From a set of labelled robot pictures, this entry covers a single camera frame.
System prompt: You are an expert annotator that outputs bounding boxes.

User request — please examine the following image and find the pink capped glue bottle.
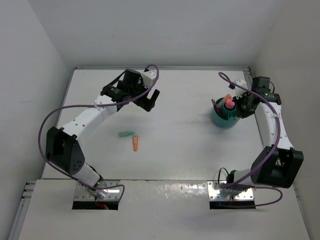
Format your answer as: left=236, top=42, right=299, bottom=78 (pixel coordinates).
left=224, top=98, right=236, bottom=111

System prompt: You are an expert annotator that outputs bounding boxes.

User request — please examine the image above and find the grey orange highlighter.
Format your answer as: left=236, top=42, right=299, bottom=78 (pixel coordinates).
left=217, top=94, right=232, bottom=108

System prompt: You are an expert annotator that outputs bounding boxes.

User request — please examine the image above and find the green highlighter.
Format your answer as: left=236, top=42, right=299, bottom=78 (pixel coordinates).
left=118, top=130, right=135, bottom=138

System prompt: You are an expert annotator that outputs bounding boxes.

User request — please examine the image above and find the blue ballpoint pen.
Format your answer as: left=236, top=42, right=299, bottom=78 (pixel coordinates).
left=213, top=100, right=220, bottom=115

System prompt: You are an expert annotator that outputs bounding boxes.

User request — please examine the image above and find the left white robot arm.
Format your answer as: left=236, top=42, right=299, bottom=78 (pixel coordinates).
left=44, top=66, right=160, bottom=191

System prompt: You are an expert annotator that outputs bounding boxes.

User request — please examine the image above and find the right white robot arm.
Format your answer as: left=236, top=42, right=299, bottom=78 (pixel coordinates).
left=226, top=76, right=304, bottom=189

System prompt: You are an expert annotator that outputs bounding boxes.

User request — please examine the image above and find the teal round organizer container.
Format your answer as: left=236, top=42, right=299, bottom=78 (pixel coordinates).
left=211, top=97, right=239, bottom=129

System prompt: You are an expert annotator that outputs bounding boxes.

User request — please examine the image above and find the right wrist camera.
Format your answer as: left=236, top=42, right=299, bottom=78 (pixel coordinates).
left=229, top=79, right=248, bottom=100

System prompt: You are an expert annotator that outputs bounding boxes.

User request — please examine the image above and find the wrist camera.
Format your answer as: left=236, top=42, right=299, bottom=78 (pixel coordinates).
left=141, top=70, right=157, bottom=89
left=229, top=79, right=248, bottom=100

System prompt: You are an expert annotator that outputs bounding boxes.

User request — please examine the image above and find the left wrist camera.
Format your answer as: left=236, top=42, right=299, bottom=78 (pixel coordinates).
left=141, top=70, right=157, bottom=89

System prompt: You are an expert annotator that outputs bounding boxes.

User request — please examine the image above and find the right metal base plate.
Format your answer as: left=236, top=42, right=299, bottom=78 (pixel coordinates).
left=207, top=180, right=254, bottom=202

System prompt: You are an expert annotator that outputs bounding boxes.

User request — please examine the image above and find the metal base plate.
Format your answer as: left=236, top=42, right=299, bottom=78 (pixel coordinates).
left=74, top=180, right=122, bottom=202
left=207, top=180, right=254, bottom=202

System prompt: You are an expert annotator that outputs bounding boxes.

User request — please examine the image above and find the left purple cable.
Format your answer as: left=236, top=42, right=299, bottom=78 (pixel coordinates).
left=37, top=64, right=160, bottom=205

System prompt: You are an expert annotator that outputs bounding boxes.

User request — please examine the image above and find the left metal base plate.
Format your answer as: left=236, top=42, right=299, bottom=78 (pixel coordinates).
left=74, top=180, right=122, bottom=202

